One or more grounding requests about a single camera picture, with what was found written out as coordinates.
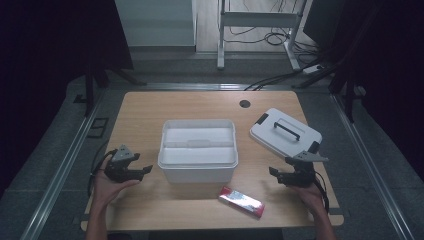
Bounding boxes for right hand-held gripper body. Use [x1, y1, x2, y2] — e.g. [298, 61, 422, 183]
[277, 150, 330, 188]

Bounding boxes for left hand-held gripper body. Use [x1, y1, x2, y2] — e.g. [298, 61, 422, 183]
[104, 144, 141, 184]

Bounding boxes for white lid with black handle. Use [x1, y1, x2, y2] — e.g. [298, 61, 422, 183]
[249, 107, 324, 159]

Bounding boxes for red and silver snack packet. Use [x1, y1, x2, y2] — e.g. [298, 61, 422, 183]
[218, 185, 266, 219]

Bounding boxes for white plastic storage box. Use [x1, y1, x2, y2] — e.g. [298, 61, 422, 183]
[157, 118, 239, 184]

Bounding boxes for white tray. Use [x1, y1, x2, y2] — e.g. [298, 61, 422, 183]
[162, 126, 236, 166]

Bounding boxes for person's right hand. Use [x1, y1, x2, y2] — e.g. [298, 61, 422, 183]
[289, 181, 327, 215]

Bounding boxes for person's left hand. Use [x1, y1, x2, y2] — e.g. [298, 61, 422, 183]
[91, 159, 141, 210]

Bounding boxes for black metal stand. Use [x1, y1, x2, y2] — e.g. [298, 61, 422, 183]
[73, 62, 148, 118]
[295, 49, 368, 124]

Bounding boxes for white power strip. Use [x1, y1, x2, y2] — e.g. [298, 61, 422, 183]
[301, 63, 325, 75]

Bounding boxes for white cabinet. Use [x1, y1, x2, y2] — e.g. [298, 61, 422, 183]
[114, 0, 198, 53]

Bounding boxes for black curtain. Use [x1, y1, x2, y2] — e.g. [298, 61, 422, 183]
[328, 0, 424, 183]
[0, 0, 135, 198]

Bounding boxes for left hand-held gripper cable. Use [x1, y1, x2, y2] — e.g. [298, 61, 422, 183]
[87, 148, 118, 198]

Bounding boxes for hand-held gripper cable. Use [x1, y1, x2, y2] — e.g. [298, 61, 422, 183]
[312, 170, 331, 215]
[87, 148, 118, 198]

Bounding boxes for right hand-held gripper cable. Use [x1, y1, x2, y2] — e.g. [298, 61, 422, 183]
[312, 170, 331, 215]

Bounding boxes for black floor socket frame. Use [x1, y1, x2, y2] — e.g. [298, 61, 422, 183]
[86, 116, 110, 140]

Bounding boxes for metal floor rail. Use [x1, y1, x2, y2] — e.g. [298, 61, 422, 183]
[329, 93, 416, 240]
[19, 89, 108, 240]

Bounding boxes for black cables from power strip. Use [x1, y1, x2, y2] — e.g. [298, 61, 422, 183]
[244, 68, 309, 92]

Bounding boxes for tangle of black floor cables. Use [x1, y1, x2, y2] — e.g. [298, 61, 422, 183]
[223, 25, 322, 58]

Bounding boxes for white metal stand frame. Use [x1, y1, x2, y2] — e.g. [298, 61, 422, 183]
[216, 0, 308, 72]

